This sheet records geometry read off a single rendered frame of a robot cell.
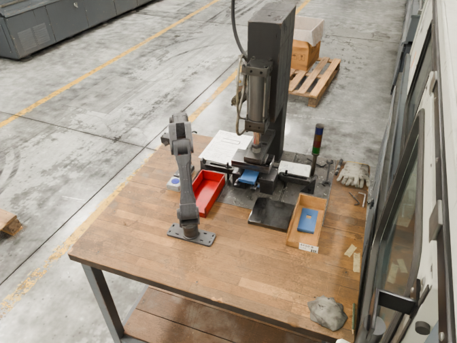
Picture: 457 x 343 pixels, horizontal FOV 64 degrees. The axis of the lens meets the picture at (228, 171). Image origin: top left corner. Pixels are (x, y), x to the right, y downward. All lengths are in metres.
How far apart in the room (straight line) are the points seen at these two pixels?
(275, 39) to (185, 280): 0.96
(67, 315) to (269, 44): 1.96
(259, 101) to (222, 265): 0.66
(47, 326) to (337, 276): 1.78
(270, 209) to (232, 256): 0.29
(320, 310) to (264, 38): 1.00
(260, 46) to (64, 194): 2.37
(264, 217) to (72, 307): 1.47
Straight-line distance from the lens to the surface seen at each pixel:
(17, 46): 6.35
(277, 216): 1.61
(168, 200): 1.74
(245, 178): 1.69
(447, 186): 0.73
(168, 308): 2.19
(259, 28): 1.48
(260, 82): 1.46
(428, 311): 0.65
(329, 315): 1.36
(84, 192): 3.37
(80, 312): 2.58
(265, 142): 1.73
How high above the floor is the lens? 2.06
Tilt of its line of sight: 38 degrees down
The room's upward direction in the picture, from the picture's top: 1 degrees counter-clockwise
